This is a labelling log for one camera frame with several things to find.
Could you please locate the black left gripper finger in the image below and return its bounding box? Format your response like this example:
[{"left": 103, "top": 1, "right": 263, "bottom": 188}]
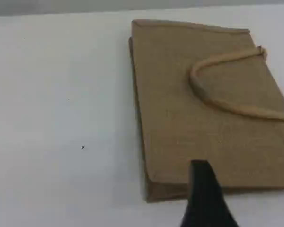
[{"left": 179, "top": 160, "right": 239, "bottom": 227}]

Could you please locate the brown burlap tote bag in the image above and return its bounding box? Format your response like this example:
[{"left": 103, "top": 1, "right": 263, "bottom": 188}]
[{"left": 127, "top": 19, "right": 284, "bottom": 203}]

